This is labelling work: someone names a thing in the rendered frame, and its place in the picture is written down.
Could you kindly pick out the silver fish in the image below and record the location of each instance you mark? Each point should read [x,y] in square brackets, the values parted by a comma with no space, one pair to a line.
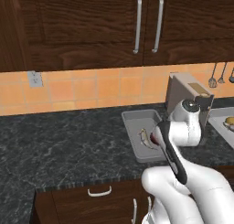
[145,137]

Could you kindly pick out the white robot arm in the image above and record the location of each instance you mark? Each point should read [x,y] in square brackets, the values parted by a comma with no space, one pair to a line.
[210,194]

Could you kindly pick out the hanging slotted spatula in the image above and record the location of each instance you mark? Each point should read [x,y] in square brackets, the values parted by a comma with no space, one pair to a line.
[212,81]

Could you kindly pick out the grey tupperware container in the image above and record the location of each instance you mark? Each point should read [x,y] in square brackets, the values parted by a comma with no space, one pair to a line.
[218,121]
[140,119]

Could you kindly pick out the dark wood lower cupboard door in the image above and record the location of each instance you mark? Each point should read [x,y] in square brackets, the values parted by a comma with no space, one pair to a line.
[91,214]

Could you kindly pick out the dark wood drawer front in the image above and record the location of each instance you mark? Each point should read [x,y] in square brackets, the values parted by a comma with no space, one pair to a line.
[70,192]

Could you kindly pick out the grey toaster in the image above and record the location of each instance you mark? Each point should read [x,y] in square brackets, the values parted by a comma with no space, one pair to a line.
[178,87]

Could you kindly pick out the hanging dark ladle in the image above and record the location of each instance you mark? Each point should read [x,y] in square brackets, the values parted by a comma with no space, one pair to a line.
[231,77]

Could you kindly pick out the yellow-brown potato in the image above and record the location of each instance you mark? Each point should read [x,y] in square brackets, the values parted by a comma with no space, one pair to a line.
[230,121]

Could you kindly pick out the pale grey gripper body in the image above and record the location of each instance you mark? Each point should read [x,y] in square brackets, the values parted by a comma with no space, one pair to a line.
[206,122]

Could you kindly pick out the grey wall socket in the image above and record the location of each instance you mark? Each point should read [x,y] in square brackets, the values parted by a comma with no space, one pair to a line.
[35,79]

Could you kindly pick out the hanging dark kitchen tool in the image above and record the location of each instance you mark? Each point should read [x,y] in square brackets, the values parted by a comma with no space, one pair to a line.
[221,78]

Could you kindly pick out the dark wood upper cupboard door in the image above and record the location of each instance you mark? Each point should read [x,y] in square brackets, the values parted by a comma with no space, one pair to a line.
[198,23]
[82,29]

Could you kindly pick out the dark wood cupboard door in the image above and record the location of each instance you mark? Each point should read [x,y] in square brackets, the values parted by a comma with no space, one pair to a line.
[82,29]
[198,23]
[91,214]

